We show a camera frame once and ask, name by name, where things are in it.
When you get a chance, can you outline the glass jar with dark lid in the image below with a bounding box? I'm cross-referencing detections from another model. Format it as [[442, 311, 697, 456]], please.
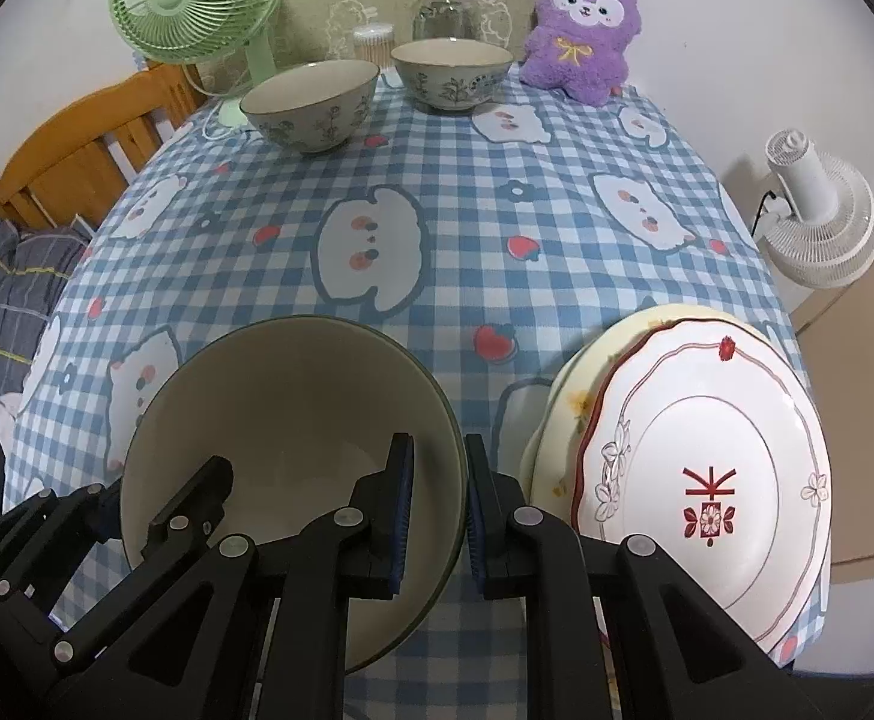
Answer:
[[413, 0, 479, 46]]

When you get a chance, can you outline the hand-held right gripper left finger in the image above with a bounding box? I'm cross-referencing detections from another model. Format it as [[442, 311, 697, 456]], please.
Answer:
[[47, 433, 417, 720]]

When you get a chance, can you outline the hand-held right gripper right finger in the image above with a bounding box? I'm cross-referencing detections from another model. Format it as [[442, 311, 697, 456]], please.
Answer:
[[465, 433, 809, 720]]

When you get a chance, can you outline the blue checkered cartoon tablecloth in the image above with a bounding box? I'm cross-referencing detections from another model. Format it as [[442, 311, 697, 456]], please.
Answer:
[[2, 67, 813, 698]]

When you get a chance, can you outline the white red-patterned scalloped plate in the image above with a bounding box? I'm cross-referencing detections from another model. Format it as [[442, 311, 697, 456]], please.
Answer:
[[570, 317, 833, 650]]

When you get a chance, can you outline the cream yellow-flower plate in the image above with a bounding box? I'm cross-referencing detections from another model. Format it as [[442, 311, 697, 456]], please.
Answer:
[[519, 305, 742, 533]]

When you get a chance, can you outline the grey-green floral ceramic bowl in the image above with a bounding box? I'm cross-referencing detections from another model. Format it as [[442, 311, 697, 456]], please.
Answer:
[[240, 60, 382, 156], [390, 39, 514, 115], [119, 315, 469, 676]]

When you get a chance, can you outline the grey plaid blanket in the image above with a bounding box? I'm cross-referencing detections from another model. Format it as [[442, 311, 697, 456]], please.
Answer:
[[0, 225, 93, 398]]

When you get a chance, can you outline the purple plush toy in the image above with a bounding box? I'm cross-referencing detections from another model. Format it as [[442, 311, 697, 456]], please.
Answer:
[[519, 0, 640, 106]]

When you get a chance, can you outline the white floor fan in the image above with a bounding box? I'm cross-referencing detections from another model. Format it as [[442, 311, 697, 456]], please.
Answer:
[[752, 129, 874, 290]]

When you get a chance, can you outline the black power cable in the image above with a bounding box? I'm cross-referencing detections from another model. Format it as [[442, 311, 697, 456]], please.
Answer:
[[752, 191, 783, 237]]

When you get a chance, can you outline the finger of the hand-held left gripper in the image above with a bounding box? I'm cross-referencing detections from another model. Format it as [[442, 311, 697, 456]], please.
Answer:
[[0, 486, 124, 620], [50, 456, 235, 683]]

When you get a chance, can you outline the clear cotton swab container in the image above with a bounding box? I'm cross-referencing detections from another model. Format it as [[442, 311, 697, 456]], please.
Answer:
[[352, 24, 395, 68]]

